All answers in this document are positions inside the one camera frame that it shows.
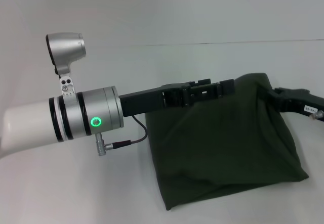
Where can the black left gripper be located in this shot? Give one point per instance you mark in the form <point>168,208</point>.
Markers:
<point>146,102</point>

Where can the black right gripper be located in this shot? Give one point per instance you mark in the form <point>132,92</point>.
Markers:
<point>298,101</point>

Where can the dark green FREE! t-shirt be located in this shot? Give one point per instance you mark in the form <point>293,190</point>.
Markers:
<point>222,145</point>

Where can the silver left camera bracket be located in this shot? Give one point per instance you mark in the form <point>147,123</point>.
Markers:
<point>67,86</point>

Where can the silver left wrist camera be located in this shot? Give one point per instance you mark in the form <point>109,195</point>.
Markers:
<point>65,49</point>

